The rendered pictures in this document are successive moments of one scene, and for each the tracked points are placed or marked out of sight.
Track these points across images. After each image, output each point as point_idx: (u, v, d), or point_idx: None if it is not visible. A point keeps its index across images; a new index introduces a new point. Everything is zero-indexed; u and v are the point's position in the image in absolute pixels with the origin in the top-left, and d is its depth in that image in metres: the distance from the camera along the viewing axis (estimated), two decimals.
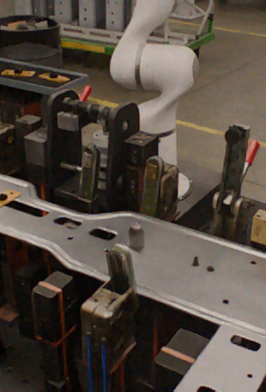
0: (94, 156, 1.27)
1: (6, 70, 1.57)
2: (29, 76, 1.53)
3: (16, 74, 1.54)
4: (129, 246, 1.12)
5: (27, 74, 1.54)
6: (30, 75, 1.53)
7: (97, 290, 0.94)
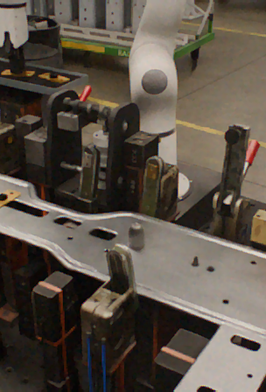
0: (94, 156, 1.27)
1: (6, 70, 1.57)
2: (29, 76, 1.53)
3: (16, 74, 1.54)
4: (129, 246, 1.12)
5: (27, 74, 1.54)
6: (30, 75, 1.53)
7: (97, 290, 0.94)
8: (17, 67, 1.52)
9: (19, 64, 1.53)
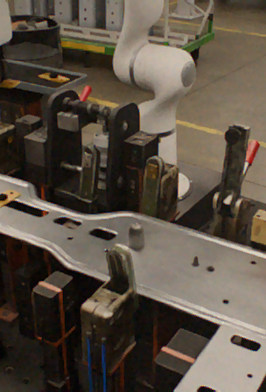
0: (94, 156, 1.27)
1: None
2: (10, 87, 1.16)
3: None
4: (129, 246, 1.12)
5: (8, 85, 1.16)
6: (10, 86, 1.16)
7: (97, 290, 0.94)
8: None
9: None
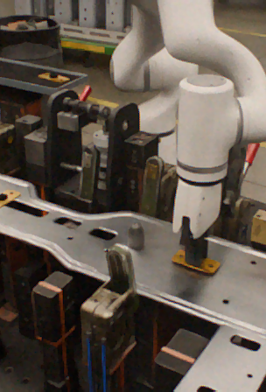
0: (94, 156, 1.27)
1: (180, 250, 1.10)
2: (209, 273, 1.04)
3: (192, 265, 1.06)
4: (129, 246, 1.12)
5: (207, 269, 1.05)
6: (211, 272, 1.04)
7: (97, 290, 0.94)
8: (194, 258, 1.04)
9: (199, 254, 1.04)
